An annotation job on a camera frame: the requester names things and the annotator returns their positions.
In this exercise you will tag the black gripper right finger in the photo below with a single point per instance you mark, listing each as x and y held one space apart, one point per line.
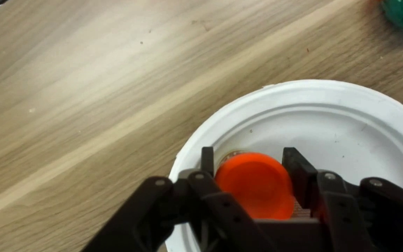
351 214

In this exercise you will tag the orange cup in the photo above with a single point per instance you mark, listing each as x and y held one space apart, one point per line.
258 186

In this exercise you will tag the white paper plate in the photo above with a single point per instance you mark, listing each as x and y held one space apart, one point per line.
332 134

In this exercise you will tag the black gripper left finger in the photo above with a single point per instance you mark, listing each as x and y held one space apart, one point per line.
164 218

